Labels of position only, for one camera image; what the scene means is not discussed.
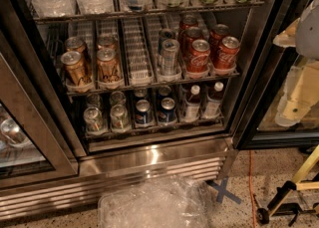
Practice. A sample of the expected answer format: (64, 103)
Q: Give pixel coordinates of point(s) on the back left coca-cola can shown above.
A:
(187, 21)

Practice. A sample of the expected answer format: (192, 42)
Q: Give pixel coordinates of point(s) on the clear plastic bin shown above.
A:
(169, 202)

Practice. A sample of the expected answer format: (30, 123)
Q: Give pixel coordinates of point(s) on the back left gold can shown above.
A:
(77, 44)

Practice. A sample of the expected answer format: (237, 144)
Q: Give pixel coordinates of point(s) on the front right pepsi can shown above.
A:
(166, 111)

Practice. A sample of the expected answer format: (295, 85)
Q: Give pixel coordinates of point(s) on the back right coca-cola can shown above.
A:
(216, 34)

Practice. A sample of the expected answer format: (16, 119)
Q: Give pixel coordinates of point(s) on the right white cap bottle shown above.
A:
(213, 95)

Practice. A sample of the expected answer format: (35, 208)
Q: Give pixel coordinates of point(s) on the stainless steel display fridge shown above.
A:
(67, 167)

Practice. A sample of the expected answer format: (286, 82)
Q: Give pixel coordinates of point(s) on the gold can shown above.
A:
(77, 44)
(109, 69)
(76, 68)
(104, 42)

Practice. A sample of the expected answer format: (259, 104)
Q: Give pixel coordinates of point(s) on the middle left coca-cola can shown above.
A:
(188, 36)

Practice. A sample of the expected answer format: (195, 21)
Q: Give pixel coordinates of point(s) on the front right gold can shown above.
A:
(109, 69)

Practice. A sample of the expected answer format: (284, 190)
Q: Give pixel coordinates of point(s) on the back left silver can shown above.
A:
(94, 100)

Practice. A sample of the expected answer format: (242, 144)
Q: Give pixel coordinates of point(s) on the front left coca-cola can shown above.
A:
(197, 56)

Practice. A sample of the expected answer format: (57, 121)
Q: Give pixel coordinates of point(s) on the white cap bottle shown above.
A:
(191, 104)
(213, 95)

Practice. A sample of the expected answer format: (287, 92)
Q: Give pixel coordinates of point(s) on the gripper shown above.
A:
(309, 33)

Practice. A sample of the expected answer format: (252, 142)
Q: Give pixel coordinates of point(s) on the front left silver can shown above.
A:
(93, 119)

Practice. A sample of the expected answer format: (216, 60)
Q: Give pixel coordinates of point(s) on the yellow black stand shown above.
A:
(278, 207)

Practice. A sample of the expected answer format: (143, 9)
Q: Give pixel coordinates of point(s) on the back right gold can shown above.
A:
(104, 42)

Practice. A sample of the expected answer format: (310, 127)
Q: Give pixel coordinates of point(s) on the blue tape cross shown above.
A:
(222, 191)

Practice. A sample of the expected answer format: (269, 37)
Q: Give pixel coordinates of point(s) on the front silver redbull can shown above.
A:
(169, 54)

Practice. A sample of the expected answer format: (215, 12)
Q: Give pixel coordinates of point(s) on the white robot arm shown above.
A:
(303, 33)

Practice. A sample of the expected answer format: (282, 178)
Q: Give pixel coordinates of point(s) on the coca-cola can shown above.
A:
(226, 53)
(187, 21)
(188, 36)
(216, 34)
(197, 56)

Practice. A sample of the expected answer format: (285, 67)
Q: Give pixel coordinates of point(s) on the front left gold can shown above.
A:
(76, 68)

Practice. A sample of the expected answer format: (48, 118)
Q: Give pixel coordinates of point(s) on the pepsi can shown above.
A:
(166, 111)
(143, 113)

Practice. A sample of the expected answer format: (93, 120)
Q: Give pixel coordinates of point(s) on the front right coca-cola can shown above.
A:
(226, 53)

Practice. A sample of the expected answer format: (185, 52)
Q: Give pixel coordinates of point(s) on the left white cap bottle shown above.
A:
(191, 104)

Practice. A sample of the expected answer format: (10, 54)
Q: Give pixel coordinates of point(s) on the front left pepsi can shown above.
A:
(143, 113)

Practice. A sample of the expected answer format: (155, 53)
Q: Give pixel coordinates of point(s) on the can behind left door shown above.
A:
(11, 130)

